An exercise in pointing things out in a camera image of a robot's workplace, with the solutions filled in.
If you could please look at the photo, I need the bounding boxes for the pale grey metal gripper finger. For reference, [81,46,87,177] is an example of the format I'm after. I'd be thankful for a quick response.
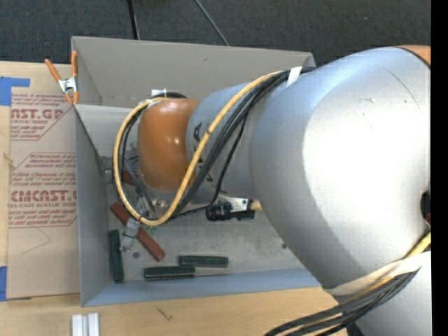
[119,218,141,253]

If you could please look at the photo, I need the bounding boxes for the red-brown flat block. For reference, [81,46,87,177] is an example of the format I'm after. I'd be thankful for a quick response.
[110,202,167,262]

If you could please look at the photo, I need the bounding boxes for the dark green flat block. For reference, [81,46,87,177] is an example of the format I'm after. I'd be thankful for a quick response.
[107,229,125,284]
[178,255,230,270]
[143,265,197,281]

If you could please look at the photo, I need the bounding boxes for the grey metal bin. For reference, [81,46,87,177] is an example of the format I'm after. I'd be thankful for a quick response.
[71,36,323,308]

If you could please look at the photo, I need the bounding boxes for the brown cardboard board red print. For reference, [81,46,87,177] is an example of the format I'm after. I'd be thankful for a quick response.
[0,60,82,300]

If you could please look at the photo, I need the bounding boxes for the black cylinder on white bracket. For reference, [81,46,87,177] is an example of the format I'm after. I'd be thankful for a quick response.
[205,194,263,223]

